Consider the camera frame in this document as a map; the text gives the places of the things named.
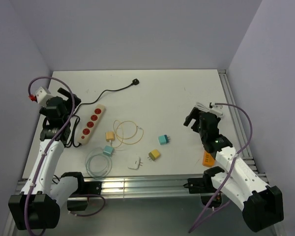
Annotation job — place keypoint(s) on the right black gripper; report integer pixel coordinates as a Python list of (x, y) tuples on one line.
[(194, 114)]

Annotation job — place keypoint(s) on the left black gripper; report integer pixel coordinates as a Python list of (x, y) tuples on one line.
[(66, 94)]

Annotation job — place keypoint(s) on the teal two-tone charger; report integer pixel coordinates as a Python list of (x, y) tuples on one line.
[(164, 139)]

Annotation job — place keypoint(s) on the beige red power strip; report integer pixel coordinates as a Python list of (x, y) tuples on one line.
[(92, 122)]

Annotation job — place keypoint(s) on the yellow two-tone charger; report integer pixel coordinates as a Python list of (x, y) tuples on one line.
[(154, 155)]

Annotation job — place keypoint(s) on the orange-yellow charger with cable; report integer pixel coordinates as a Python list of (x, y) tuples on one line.
[(110, 136)]

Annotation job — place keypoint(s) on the light teal charger with cable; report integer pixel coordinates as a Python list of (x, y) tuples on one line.
[(109, 151)]

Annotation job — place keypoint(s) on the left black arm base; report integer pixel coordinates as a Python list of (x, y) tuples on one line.
[(77, 202)]

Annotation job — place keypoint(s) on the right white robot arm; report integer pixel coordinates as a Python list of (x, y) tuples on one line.
[(261, 204)]

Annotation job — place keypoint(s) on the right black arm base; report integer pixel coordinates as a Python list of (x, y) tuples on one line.
[(200, 186)]

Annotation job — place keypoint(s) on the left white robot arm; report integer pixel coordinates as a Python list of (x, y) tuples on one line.
[(38, 204)]

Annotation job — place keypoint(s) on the orange power strip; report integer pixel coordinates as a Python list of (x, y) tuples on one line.
[(208, 160)]

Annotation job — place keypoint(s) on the white flat charger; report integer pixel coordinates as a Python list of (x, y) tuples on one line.
[(134, 162)]

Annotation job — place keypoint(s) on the aluminium right side rail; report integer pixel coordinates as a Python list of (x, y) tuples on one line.
[(235, 114)]

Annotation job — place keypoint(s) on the aluminium rail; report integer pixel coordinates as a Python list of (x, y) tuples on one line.
[(142, 187), (235, 114)]

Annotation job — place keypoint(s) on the aluminium front rail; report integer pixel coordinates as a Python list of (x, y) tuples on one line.
[(142, 187)]

